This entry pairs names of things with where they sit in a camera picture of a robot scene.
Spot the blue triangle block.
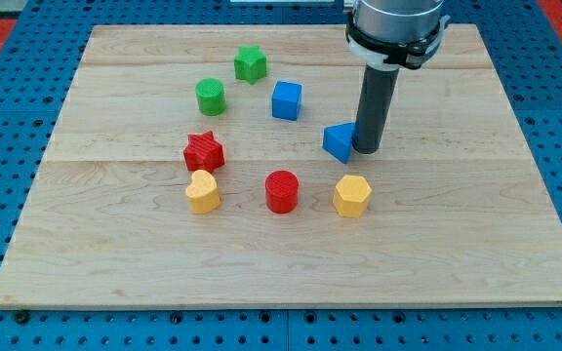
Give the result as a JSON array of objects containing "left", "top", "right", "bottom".
[{"left": 322, "top": 122, "right": 354, "bottom": 164}]

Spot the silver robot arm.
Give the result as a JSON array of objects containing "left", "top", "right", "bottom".
[{"left": 345, "top": 0, "right": 450, "bottom": 71}]

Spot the yellow hexagon block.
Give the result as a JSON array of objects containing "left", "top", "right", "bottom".
[{"left": 333, "top": 175, "right": 373, "bottom": 218}]

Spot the red cylinder block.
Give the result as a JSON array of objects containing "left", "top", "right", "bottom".
[{"left": 264, "top": 170, "right": 300, "bottom": 214}]

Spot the wooden board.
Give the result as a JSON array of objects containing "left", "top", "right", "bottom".
[{"left": 0, "top": 24, "right": 562, "bottom": 310}]

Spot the blue cube block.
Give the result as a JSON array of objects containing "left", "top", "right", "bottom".
[{"left": 271, "top": 81, "right": 302, "bottom": 121}]

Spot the yellow heart block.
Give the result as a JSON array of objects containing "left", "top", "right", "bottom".
[{"left": 185, "top": 170, "right": 221, "bottom": 215}]

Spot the red star block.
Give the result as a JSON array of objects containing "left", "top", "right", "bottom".
[{"left": 183, "top": 131, "right": 225, "bottom": 173}]

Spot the green cylinder block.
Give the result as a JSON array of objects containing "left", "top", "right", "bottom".
[{"left": 195, "top": 78, "right": 226, "bottom": 116}]

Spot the green star block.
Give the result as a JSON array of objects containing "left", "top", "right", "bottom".
[{"left": 234, "top": 45, "right": 267, "bottom": 85}]

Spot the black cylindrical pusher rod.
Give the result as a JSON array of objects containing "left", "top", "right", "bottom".
[{"left": 352, "top": 65, "right": 398, "bottom": 154}]

